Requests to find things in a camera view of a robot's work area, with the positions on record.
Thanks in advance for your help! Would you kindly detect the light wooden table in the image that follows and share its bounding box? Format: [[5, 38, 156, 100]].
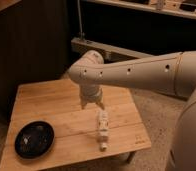
[[0, 79, 151, 171]]

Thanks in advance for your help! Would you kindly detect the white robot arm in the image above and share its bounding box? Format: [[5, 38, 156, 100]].
[[69, 50, 196, 171]]

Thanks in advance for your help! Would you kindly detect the vertical metal pole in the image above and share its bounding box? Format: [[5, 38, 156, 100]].
[[77, 0, 84, 40]]

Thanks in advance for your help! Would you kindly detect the wooden shelf with items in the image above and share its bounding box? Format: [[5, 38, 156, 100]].
[[84, 0, 196, 20]]

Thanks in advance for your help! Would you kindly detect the small white labelled bottle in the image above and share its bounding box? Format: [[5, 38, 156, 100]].
[[98, 111, 109, 151]]

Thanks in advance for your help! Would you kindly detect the grey metal beam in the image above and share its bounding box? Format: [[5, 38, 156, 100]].
[[71, 37, 151, 61]]

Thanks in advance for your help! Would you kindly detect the dark wooden cabinet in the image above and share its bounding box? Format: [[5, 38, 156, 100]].
[[0, 0, 70, 123]]

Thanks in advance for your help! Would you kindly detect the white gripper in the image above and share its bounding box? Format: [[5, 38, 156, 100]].
[[79, 85, 105, 110]]

